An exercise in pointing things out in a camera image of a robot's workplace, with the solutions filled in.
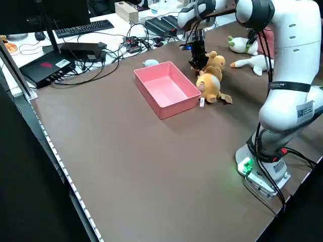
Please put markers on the grey usb hub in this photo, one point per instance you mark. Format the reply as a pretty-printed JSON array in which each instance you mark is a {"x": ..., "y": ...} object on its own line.
[{"x": 132, "y": 45}]

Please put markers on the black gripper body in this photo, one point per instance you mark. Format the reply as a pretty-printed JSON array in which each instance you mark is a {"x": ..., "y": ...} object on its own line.
[{"x": 198, "y": 50}]

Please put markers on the black power brick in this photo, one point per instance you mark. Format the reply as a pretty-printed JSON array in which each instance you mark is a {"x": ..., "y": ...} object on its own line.
[
  {"x": 159, "y": 26},
  {"x": 171, "y": 21}
]

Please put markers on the black computer mouse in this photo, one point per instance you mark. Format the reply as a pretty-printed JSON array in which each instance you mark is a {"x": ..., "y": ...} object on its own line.
[{"x": 40, "y": 36}]

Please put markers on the orange plush doll white band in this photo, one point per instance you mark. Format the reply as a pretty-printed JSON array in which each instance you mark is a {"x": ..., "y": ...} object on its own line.
[{"x": 209, "y": 87}]

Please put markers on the pink plastic box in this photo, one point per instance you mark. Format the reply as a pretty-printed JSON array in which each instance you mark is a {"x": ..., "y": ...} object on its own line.
[
  {"x": 176, "y": 111},
  {"x": 268, "y": 39}
]

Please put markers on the small light blue object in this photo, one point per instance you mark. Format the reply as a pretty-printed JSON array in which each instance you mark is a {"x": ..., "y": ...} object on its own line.
[{"x": 151, "y": 63}]

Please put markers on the light wooden box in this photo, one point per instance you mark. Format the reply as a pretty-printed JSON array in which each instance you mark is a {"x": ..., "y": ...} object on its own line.
[{"x": 126, "y": 11}]

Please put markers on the black keyboard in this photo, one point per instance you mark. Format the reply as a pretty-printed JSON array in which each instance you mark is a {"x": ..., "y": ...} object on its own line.
[{"x": 83, "y": 28}]

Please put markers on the white goose plush doll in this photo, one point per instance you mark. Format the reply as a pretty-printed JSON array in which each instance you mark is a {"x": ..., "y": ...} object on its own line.
[{"x": 257, "y": 64}]

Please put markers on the black box red logo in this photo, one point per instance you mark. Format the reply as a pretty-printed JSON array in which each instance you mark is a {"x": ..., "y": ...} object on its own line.
[{"x": 43, "y": 68}]

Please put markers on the orange round object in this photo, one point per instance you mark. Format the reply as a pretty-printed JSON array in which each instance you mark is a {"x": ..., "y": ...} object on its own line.
[{"x": 11, "y": 47}]

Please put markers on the aluminium frame post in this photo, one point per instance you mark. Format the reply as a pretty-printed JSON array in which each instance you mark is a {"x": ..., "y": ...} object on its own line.
[{"x": 15, "y": 70}]

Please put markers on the white plush doll green scarf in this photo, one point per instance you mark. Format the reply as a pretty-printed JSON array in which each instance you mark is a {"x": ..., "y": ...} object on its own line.
[{"x": 239, "y": 45}]

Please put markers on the black dock device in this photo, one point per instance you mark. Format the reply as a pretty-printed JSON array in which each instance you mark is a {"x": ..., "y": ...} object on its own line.
[{"x": 80, "y": 49}]

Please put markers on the black computer monitor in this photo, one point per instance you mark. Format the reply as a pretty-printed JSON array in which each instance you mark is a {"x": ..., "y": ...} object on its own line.
[{"x": 30, "y": 15}]

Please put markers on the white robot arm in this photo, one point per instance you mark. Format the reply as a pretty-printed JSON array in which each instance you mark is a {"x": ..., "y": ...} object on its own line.
[{"x": 290, "y": 75}]

